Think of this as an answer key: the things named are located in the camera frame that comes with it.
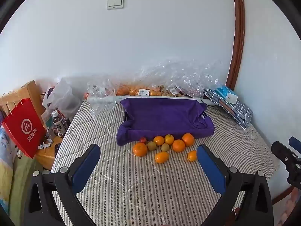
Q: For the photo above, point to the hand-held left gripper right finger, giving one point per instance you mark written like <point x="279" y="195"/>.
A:
<point x="211" y="169"/>

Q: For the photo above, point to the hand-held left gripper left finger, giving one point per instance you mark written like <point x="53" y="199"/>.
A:
<point x="85" y="169"/>

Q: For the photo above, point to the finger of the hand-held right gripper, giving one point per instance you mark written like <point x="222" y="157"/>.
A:
<point x="295" y="142"/>
<point x="282" y="151"/>

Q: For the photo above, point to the small round mandarin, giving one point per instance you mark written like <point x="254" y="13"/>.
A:
<point x="158" y="140"/>
<point x="192" y="155"/>

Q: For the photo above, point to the large orange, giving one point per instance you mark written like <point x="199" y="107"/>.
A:
<point x="179" y="145"/>
<point x="188" y="139"/>
<point x="140" y="149"/>

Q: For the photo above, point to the small red apple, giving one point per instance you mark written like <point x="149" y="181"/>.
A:
<point x="142" y="140"/>

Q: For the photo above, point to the green-brown kiwi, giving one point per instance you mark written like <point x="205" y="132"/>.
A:
<point x="165" y="147"/>
<point x="151" y="145"/>

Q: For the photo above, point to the purple towel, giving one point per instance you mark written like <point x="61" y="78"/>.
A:
<point x="162" y="117"/>

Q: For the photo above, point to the black phone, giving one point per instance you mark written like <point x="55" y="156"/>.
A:
<point x="57" y="150"/>

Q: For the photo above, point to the wooden nightstand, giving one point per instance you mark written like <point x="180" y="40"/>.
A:
<point x="47" y="156"/>

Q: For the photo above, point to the oval mandarin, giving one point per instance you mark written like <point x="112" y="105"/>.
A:
<point x="162" y="157"/>

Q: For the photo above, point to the dark drink bottle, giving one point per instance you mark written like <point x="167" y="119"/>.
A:
<point x="58" y="124"/>

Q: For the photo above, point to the yellowish mandarin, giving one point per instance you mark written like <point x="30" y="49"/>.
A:
<point x="169" y="139"/>

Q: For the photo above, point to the blue checked cloth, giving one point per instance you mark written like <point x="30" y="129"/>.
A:
<point x="242" y="115"/>

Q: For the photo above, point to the small pale green box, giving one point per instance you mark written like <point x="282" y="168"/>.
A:
<point x="47" y="120"/>

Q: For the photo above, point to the green blanket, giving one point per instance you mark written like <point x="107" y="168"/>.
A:
<point x="22" y="183"/>

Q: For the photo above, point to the white long bar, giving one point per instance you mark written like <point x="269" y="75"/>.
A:
<point x="103" y="98"/>

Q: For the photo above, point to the red paper bag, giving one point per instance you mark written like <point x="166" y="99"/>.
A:
<point x="22" y="127"/>

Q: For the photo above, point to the blue white tissue pack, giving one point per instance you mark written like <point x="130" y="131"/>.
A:
<point x="225" y="94"/>

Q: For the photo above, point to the white translucent plastic bag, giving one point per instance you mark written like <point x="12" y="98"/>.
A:
<point x="62" y="96"/>

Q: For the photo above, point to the crumpled clear plastic bag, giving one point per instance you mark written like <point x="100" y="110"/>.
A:
<point x="101" y="91"/>

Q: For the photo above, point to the clear bag of brown fruit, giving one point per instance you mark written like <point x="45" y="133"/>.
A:
<point x="185" y="84"/>

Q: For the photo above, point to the clear bag of mandarins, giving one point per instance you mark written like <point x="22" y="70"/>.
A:
<point x="136" y="90"/>

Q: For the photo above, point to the brown wooden door frame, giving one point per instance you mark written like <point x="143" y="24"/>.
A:
<point x="238" y="28"/>

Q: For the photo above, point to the white wall switch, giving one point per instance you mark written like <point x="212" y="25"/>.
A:
<point x="115" y="2"/>

